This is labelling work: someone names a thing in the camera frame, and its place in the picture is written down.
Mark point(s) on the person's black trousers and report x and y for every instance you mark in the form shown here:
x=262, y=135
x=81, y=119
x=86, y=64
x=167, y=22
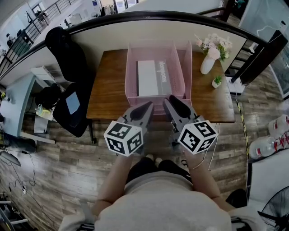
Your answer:
x=144, y=167

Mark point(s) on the pink metal mesh desk organizer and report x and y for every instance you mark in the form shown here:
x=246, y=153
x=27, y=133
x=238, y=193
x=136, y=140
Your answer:
x=133, y=67

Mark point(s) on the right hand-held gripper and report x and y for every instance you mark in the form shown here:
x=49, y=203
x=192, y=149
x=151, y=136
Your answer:
x=196, y=137

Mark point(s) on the person's left shoe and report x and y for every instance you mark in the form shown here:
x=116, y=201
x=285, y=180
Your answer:
x=149, y=156

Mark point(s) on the black metal railing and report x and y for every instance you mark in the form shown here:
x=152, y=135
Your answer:
x=34, y=20

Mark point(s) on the white radiator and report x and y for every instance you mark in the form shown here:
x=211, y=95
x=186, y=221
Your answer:
x=44, y=73

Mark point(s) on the white desk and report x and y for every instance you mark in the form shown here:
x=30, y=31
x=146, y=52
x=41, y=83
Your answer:
x=266, y=176

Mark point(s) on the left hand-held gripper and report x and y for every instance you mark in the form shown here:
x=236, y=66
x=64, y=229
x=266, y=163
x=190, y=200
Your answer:
x=123, y=137

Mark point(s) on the blue-grey desk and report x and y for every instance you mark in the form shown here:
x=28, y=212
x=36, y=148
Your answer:
x=13, y=106

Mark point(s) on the white power strip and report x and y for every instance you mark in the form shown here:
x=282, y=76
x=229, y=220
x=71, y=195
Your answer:
x=23, y=189

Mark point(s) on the black office chair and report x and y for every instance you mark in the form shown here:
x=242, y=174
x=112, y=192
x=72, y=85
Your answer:
x=70, y=67

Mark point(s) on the pack of clear water bottles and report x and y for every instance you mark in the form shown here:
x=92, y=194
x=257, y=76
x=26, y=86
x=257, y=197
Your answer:
x=280, y=126
x=264, y=146

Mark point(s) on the person's right forearm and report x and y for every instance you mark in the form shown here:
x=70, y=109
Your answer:
x=203, y=180

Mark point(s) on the person's grey shirt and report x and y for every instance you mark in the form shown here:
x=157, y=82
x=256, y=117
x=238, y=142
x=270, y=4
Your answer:
x=162, y=203

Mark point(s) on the black floor fan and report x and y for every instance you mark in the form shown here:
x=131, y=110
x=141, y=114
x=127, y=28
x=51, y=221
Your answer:
x=277, y=209

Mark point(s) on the yellow and black floor strip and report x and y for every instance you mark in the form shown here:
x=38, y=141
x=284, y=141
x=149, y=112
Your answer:
x=243, y=126

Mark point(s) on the pink flower bouquet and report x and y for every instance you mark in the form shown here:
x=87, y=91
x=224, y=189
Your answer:
x=214, y=46

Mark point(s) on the white ceramic vase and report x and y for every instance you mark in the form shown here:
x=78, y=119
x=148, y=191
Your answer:
x=206, y=64

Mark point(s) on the grey white book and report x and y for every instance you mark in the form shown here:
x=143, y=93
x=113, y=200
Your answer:
x=149, y=79

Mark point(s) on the small plant in white pot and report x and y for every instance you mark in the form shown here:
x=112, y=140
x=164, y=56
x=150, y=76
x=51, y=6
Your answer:
x=217, y=81

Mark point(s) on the person's left forearm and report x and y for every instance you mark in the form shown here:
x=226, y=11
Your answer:
x=113, y=180

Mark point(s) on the blue seat pad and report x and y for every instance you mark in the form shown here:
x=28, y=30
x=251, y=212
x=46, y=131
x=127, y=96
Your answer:
x=72, y=103

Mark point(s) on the person's right shoe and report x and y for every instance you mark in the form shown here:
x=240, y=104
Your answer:
x=158, y=160

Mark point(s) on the black bag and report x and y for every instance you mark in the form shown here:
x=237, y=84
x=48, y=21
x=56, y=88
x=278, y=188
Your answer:
x=47, y=95

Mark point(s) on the person's shoe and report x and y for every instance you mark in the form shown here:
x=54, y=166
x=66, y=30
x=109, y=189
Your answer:
x=158, y=160
x=149, y=156

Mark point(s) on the wooden table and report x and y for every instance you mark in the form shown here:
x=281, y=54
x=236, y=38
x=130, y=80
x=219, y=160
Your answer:
x=108, y=85

